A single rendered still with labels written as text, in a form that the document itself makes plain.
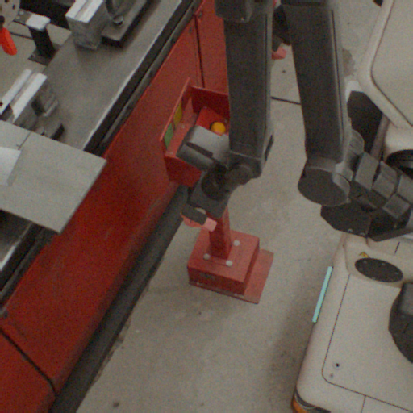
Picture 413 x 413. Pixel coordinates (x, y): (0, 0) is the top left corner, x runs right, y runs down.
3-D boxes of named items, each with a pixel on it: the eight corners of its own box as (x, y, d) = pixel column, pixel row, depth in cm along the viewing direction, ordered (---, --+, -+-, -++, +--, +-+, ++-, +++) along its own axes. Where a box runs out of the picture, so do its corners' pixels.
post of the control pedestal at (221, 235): (227, 260, 221) (216, 168, 175) (211, 255, 222) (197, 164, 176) (231, 245, 224) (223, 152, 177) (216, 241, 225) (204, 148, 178)
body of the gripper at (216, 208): (186, 204, 121) (201, 189, 115) (206, 159, 126) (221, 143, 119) (218, 220, 123) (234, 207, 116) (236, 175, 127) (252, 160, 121)
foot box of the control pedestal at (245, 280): (258, 305, 225) (257, 290, 215) (187, 284, 231) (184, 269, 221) (275, 253, 234) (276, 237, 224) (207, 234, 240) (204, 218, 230)
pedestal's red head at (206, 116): (227, 197, 170) (223, 156, 155) (168, 181, 174) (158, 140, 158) (251, 135, 179) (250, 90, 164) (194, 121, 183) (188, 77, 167)
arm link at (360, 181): (377, 196, 101) (386, 167, 103) (327, 159, 98) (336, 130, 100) (335, 210, 109) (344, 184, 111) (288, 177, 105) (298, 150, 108)
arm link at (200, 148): (256, 176, 106) (273, 133, 110) (191, 140, 104) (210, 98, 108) (226, 202, 116) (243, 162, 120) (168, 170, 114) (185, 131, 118)
